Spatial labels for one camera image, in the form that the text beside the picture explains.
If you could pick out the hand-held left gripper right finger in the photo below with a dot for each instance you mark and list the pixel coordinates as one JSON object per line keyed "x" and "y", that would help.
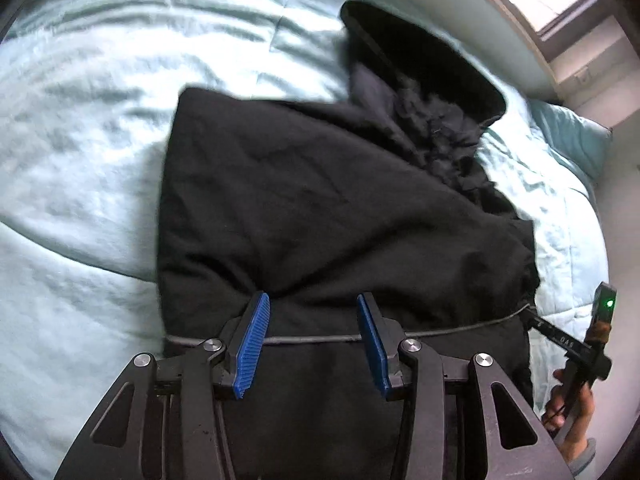
{"x": 371, "y": 340}

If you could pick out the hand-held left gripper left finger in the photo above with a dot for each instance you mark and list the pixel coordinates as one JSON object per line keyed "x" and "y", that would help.
{"x": 252, "y": 340}

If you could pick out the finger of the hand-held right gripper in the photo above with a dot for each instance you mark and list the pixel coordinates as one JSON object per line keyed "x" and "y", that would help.
{"x": 550, "y": 332}

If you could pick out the black jacket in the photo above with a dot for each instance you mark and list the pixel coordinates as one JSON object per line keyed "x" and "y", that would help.
{"x": 300, "y": 200}

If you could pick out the person's right forearm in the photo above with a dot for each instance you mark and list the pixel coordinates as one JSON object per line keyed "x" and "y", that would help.
{"x": 582, "y": 457}

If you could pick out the person's right hand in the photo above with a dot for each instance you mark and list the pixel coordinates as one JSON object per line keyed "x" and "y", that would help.
{"x": 582, "y": 410}

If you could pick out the light blue pillow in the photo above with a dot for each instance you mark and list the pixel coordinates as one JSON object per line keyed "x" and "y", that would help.
{"x": 575, "y": 135}

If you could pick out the light blue quilt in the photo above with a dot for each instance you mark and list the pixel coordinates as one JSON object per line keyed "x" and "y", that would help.
{"x": 75, "y": 110}

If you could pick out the white wall socket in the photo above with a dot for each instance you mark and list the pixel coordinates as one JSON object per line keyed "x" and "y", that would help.
{"x": 583, "y": 79}

